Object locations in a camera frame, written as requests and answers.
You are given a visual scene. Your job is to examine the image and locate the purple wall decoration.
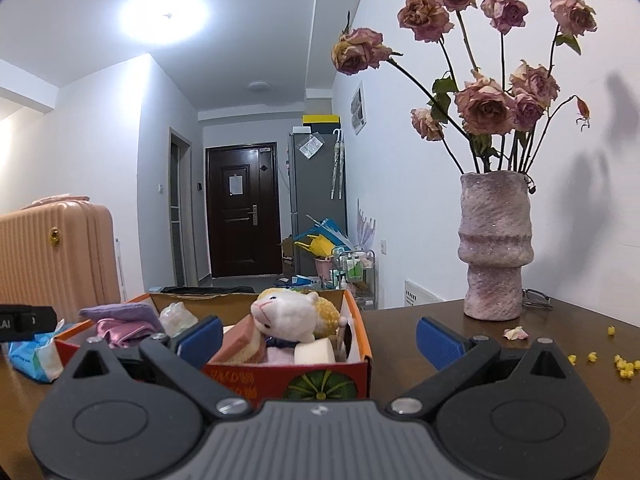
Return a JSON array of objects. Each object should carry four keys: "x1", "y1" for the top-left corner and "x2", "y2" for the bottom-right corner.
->
[{"x1": 356, "y1": 199, "x2": 377, "y2": 251}]

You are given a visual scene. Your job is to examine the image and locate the bunch of dried roses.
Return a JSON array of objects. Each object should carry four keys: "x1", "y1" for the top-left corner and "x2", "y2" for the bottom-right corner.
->
[{"x1": 332, "y1": 0, "x2": 598, "y2": 176}]

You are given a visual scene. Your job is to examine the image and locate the dark brown entrance door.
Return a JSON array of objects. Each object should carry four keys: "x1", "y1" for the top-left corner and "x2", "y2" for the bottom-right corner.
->
[{"x1": 205, "y1": 142, "x2": 284, "y2": 278}]

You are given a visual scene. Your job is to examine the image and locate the black bag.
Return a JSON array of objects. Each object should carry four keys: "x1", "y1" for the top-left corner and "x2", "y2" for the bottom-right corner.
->
[{"x1": 160, "y1": 285, "x2": 256, "y2": 295}]

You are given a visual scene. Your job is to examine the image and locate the blue tissue pack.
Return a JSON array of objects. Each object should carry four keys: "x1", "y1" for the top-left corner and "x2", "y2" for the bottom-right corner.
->
[{"x1": 7, "y1": 322, "x2": 68, "y2": 385}]

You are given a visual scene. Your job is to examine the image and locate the yellow and black box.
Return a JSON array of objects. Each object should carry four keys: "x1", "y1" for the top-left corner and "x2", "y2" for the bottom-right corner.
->
[{"x1": 302, "y1": 114, "x2": 341, "y2": 133}]

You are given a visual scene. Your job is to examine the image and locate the lavender cloth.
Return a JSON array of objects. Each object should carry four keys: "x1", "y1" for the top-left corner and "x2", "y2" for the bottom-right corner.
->
[{"x1": 79, "y1": 302, "x2": 163, "y2": 335}]

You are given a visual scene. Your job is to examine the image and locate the scattered yellow crumbs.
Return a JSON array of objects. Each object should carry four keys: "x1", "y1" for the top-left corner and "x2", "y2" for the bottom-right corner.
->
[{"x1": 566, "y1": 326, "x2": 640, "y2": 382}]

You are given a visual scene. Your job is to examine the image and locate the black eyeglasses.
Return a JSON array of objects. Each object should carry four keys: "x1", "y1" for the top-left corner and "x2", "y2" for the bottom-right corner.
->
[{"x1": 521, "y1": 288, "x2": 554, "y2": 311}]

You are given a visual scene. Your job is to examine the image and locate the pink textured vase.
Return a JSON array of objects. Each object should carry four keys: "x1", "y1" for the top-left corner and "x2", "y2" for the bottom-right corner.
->
[{"x1": 459, "y1": 171, "x2": 535, "y2": 321}]

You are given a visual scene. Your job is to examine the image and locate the white and yellow hamster plush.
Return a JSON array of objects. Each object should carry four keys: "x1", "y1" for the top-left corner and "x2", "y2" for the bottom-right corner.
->
[{"x1": 250, "y1": 287, "x2": 347, "y2": 348}]

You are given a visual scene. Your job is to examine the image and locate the pink rectangular sponge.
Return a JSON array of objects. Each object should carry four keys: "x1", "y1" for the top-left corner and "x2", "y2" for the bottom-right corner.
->
[{"x1": 207, "y1": 312, "x2": 266, "y2": 365}]

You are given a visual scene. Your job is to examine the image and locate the bright ceiling light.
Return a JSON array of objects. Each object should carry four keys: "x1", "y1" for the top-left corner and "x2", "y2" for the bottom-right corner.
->
[{"x1": 117, "y1": 0, "x2": 211, "y2": 43}]

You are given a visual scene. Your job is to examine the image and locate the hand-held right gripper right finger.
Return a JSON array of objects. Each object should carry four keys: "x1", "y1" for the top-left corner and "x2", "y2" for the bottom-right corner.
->
[{"x1": 387, "y1": 316, "x2": 576, "y2": 417}]

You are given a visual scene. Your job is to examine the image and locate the orange cardboard box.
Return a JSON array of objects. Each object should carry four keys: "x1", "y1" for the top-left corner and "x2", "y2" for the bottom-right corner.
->
[{"x1": 52, "y1": 287, "x2": 373, "y2": 406}]

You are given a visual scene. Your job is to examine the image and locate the crinkled clear plastic bag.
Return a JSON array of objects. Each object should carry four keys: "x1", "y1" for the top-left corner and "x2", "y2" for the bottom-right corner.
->
[{"x1": 159, "y1": 301, "x2": 199, "y2": 337}]

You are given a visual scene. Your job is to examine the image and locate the glass side door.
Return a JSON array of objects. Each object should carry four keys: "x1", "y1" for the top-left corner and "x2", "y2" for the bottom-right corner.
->
[{"x1": 168, "y1": 127, "x2": 193, "y2": 288}]

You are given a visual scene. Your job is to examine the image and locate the metal rolling cart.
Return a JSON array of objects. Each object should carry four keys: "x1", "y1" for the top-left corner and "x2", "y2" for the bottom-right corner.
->
[{"x1": 339, "y1": 249, "x2": 377, "y2": 310}]

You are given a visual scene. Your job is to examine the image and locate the pink ribbed suitcase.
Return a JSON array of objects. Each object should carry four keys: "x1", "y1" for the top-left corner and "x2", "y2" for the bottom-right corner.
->
[{"x1": 0, "y1": 201, "x2": 122, "y2": 323}]

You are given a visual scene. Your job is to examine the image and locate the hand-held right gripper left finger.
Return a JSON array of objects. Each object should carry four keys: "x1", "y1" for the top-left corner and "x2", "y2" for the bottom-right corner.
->
[{"x1": 65, "y1": 315, "x2": 253, "y2": 416}]

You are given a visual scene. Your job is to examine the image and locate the white folded umbrella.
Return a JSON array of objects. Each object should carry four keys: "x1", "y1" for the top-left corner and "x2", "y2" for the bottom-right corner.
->
[{"x1": 330, "y1": 128, "x2": 346, "y2": 200}]

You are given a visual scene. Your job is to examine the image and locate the grey refrigerator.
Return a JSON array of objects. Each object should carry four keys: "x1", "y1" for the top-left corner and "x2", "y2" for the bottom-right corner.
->
[{"x1": 287, "y1": 130, "x2": 347, "y2": 276}]

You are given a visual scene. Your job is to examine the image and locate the yellow dustpan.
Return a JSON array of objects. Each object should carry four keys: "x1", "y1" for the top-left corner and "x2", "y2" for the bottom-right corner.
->
[{"x1": 293, "y1": 234, "x2": 333, "y2": 258}]

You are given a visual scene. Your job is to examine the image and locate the white round sponge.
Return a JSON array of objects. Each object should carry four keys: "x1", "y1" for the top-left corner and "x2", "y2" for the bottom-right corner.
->
[{"x1": 294, "y1": 337, "x2": 337, "y2": 365}]

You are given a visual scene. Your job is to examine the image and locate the white leaning board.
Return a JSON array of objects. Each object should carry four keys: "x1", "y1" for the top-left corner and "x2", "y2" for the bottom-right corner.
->
[{"x1": 404, "y1": 279, "x2": 446, "y2": 307}]

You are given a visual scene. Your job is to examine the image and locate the wall poster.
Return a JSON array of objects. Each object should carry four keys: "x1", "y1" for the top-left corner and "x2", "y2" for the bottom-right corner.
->
[{"x1": 350, "y1": 81, "x2": 368, "y2": 136}]

